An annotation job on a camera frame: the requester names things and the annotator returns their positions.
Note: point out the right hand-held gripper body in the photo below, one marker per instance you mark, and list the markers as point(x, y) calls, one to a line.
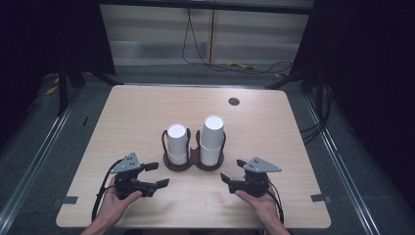
point(261, 165)

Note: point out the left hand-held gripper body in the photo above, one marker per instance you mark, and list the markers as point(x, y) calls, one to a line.
point(125, 166)

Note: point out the dark brown double cup holder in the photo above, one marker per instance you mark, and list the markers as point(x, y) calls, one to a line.
point(194, 160)

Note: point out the person's right hand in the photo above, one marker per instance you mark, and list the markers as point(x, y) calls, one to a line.
point(264, 207)

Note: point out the person's left hand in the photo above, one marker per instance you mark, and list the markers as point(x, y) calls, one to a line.
point(112, 207)

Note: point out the white paper cup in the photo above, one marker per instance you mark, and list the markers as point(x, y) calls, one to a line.
point(178, 159)
point(177, 138)
point(212, 130)
point(210, 156)

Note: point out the round grey table grommet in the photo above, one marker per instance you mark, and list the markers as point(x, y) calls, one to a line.
point(234, 101)

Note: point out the grey tape piece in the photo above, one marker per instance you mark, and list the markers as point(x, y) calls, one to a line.
point(67, 200)
point(320, 197)

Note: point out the yellow floor strip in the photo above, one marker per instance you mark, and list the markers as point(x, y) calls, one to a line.
point(241, 65)
point(51, 90)

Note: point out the black metal stand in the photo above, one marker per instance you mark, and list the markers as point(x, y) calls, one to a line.
point(62, 91)

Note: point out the thin dark pole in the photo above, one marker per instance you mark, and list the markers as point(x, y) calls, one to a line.
point(212, 32)

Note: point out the dark curtain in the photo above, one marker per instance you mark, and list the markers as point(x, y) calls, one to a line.
point(39, 39)
point(375, 81)

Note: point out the metal floor rail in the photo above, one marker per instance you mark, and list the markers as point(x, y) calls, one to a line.
point(336, 153)
point(42, 147)

